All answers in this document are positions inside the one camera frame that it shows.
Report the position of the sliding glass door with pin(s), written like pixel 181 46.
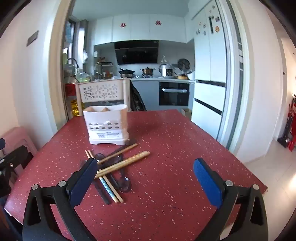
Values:
pixel 233 69

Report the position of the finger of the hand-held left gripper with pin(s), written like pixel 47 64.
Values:
pixel 2 143
pixel 12 160

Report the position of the grey base cabinet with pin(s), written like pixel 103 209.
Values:
pixel 150 95

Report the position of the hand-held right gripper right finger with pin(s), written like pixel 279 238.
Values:
pixel 205 183

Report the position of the grey wall switch plate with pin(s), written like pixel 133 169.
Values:
pixel 32 38

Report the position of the dark red spoon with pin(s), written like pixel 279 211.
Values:
pixel 100 158

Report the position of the black range hood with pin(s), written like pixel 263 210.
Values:
pixel 137 53

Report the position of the white utensil holder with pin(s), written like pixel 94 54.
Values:
pixel 105 125

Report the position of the steel pot on stove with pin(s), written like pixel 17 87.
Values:
pixel 147 71

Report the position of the white perforated basket cart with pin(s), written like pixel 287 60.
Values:
pixel 101 91

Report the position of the bamboo chopstick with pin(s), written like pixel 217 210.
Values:
pixel 124 150
pixel 129 160
pixel 114 191

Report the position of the kitchen faucet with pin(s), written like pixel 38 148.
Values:
pixel 73 60

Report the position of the silver electric pressure cooker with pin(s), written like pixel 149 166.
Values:
pixel 166 70

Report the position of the red paper decal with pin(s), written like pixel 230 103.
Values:
pixel 122 24
pixel 161 23

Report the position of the clear plastic bag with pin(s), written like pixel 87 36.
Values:
pixel 85 77

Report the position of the black built-in oven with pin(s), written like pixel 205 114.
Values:
pixel 174 95

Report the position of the stainless steel bowl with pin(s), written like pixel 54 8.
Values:
pixel 72 80

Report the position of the white refrigerator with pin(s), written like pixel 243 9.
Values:
pixel 209 58

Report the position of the black round multi-hole pan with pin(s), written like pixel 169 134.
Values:
pixel 183 63

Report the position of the black frying pan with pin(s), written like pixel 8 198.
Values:
pixel 126 71

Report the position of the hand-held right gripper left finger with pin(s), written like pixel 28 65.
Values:
pixel 84 183

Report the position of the small white rice cooker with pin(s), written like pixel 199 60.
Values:
pixel 190 76

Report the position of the pink plastic stool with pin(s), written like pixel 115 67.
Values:
pixel 16 139

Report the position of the spice rack with jars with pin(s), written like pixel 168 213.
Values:
pixel 104 69

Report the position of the bamboo steamer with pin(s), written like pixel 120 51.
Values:
pixel 182 77

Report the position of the yellow oil bottle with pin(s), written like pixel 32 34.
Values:
pixel 75 107

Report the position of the cardboard box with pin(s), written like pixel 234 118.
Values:
pixel 186 113

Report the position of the red plastic basket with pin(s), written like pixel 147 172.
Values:
pixel 70 90

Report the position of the white upper cabinets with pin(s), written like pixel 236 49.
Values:
pixel 138 29

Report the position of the spotted chopstick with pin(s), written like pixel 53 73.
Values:
pixel 108 191

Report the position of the group of fridge magnets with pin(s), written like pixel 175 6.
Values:
pixel 217 28

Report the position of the red fire extinguisher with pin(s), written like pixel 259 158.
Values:
pixel 290 125

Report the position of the black chopstick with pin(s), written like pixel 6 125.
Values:
pixel 101 193

